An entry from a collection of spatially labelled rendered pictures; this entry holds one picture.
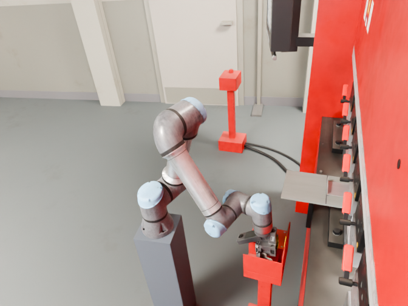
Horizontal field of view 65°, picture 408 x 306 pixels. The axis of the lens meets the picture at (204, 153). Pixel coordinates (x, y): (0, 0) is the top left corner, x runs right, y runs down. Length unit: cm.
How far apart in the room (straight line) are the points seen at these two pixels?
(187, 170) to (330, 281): 62
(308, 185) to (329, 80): 86
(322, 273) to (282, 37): 140
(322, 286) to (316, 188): 38
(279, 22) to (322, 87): 46
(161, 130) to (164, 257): 69
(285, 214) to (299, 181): 128
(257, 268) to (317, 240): 27
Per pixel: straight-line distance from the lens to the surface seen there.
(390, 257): 65
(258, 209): 119
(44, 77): 533
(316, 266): 130
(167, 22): 408
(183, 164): 112
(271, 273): 144
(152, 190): 141
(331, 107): 216
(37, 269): 274
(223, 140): 331
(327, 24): 199
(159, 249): 155
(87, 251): 268
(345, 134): 136
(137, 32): 430
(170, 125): 111
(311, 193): 138
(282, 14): 211
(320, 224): 144
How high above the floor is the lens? 191
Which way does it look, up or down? 35 degrees down
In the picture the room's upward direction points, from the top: 6 degrees counter-clockwise
